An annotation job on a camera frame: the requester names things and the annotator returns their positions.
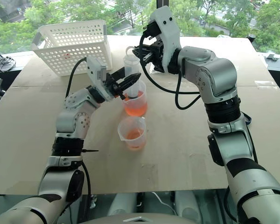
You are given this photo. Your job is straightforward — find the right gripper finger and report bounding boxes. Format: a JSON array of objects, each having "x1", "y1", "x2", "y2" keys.
[
  {"x1": 133, "y1": 46, "x2": 154, "y2": 56},
  {"x1": 136, "y1": 53, "x2": 156, "y2": 64}
]

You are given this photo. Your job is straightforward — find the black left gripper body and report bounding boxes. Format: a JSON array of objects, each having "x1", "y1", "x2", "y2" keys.
[{"x1": 104, "y1": 72, "x2": 124, "y2": 98}]

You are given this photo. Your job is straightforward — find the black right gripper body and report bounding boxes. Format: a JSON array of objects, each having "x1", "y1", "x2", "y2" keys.
[{"x1": 150, "y1": 39, "x2": 166, "y2": 73}]

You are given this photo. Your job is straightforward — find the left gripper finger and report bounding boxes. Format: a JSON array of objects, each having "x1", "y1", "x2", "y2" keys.
[
  {"x1": 110, "y1": 66, "x2": 127, "y2": 82},
  {"x1": 117, "y1": 72, "x2": 142, "y2": 94}
]

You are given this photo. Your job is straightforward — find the fuller cup of red liquid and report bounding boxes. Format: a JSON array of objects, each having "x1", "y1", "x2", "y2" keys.
[{"x1": 121, "y1": 80, "x2": 148, "y2": 117}]

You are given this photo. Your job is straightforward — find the emptier cup of red liquid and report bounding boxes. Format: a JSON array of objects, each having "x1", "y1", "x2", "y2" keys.
[{"x1": 117, "y1": 116, "x2": 147, "y2": 150}]

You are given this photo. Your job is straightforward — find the white perforated plastic basket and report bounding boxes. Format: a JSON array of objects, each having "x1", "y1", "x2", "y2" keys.
[{"x1": 32, "y1": 19, "x2": 113, "y2": 78}]

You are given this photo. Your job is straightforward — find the pale rounded robot leg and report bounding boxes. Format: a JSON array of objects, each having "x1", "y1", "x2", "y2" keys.
[
  {"x1": 106, "y1": 192, "x2": 138, "y2": 217},
  {"x1": 174, "y1": 190, "x2": 202, "y2": 217}
]

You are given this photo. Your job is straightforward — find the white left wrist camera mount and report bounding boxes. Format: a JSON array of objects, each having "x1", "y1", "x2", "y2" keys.
[{"x1": 86, "y1": 56, "x2": 115, "y2": 103}]

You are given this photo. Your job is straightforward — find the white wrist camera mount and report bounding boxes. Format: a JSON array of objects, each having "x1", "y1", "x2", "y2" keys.
[
  {"x1": 149, "y1": 6, "x2": 181, "y2": 73},
  {"x1": 86, "y1": 56, "x2": 115, "y2": 103}
]

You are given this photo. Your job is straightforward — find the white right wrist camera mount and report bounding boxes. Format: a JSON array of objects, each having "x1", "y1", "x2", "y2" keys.
[{"x1": 149, "y1": 6, "x2": 181, "y2": 73}]

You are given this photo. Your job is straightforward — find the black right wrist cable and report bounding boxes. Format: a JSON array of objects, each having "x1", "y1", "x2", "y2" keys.
[{"x1": 139, "y1": 34, "x2": 202, "y2": 111}]

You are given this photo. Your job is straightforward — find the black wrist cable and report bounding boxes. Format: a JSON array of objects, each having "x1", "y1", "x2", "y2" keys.
[
  {"x1": 64, "y1": 57, "x2": 88, "y2": 98},
  {"x1": 139, "y1": 34, "x2": 202, "y2": 111}
]

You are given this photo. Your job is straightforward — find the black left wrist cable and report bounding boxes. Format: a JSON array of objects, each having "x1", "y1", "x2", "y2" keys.
[{"x1": 64, "y1": 57, "x2": 88, "y2": 98}]

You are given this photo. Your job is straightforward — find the black vertical window post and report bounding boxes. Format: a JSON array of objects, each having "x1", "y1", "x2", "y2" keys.
[{"x1": 156, "y1": 0, "x2": 170, "y2": 10}]

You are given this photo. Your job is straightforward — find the black left upper arm cable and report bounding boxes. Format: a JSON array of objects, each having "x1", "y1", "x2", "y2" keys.
[{"x1": 81, "y1": 160, "x2": 92, "y2": 196}]

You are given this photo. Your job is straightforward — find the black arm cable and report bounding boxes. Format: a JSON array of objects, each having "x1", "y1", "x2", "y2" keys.
[
  {"x1": 245, "y1": 123, "x2": 259, "y2": 163},
  {"x1": 81, "y1": 160, "x2": 92, "y2": 196}
]

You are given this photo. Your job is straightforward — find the blue cable loop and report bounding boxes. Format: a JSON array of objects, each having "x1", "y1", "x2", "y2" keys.
[{"x1": 241, "y1": 111, "x2": 253, "y2": 126}]

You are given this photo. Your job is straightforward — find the black tangled cables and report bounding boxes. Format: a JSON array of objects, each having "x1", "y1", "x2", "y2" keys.
[{"x1": 0, "y1": 55, "x2": 16, "y2": 71}]

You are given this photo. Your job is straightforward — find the white cable under table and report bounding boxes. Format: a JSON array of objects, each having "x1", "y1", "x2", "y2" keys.
[{"x1": 151, "y1": 191, "x2": 178, "y2": 216}]

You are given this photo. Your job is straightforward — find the black right upper arm cable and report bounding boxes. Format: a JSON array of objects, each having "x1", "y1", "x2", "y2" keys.
[{"x1": 245, "y1": 123, "x2": 259, "y2": 163}]

